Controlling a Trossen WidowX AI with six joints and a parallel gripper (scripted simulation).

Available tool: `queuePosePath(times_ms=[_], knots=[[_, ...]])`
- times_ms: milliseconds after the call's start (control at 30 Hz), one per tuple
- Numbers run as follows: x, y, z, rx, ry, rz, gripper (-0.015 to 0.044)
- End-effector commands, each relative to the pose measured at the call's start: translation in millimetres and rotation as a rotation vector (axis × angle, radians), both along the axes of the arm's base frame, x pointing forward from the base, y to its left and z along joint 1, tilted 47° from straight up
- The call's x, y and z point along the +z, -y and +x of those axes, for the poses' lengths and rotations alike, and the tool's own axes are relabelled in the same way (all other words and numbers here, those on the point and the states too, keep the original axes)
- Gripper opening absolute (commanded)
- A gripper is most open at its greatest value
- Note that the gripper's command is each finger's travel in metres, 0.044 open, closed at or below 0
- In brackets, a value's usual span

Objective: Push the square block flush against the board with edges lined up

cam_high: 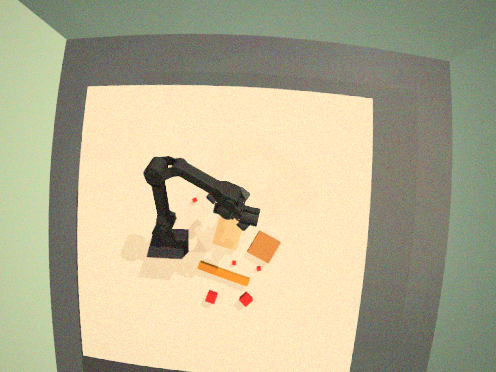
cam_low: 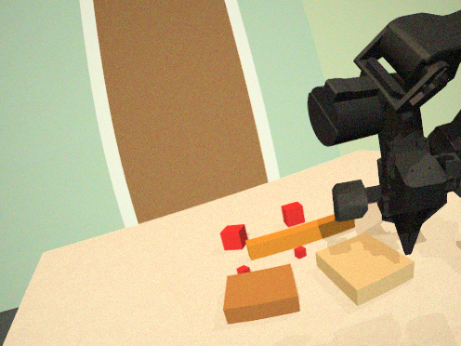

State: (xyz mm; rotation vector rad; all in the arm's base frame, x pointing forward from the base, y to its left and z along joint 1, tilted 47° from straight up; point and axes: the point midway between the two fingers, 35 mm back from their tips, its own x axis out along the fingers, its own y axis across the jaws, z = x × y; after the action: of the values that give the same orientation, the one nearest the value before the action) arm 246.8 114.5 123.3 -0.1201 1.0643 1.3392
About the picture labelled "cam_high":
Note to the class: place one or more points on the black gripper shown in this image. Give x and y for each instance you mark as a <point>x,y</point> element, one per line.
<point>241,226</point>

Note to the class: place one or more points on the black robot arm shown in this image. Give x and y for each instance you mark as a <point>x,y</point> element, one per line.
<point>230,197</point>

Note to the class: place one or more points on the tan square block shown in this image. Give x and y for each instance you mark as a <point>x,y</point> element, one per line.
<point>227,234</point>

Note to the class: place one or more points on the orange long bar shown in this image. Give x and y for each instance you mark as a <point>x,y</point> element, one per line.
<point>223,273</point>

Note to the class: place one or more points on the orange square block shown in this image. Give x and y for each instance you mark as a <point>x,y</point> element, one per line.
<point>263,246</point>

